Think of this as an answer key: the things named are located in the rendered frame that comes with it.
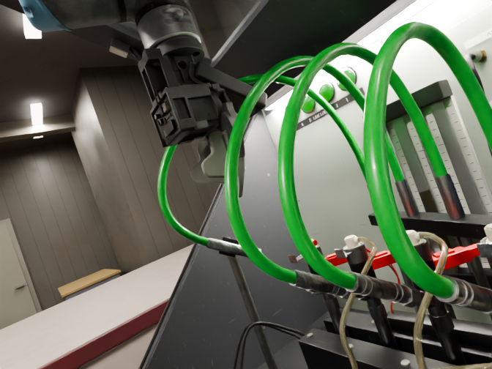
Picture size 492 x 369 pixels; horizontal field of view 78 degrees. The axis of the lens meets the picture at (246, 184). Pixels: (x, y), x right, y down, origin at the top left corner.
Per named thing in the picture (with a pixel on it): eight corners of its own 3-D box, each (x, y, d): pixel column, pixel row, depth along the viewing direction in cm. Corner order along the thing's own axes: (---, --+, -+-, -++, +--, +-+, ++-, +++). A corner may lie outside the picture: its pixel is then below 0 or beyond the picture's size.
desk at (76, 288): (118, 309, 549) (104, 269, 550) (139, 321, 430) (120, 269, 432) (72, 332, 505) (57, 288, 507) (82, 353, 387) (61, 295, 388)
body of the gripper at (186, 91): (163, 153, 41) (133, 70, 41) (216, 140, 46) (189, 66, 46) (183, 134, 35) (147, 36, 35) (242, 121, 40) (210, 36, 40)
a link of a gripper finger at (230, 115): (222, 165, 41) (200, 106, 41) (233, 162, 42) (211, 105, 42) (240, 156, 37) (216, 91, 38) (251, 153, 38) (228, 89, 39)
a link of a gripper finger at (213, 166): (209, 209, 39) (184, 141, 39) (245, 195, 42) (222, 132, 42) (220, 205, 36) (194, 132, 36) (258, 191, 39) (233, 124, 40)
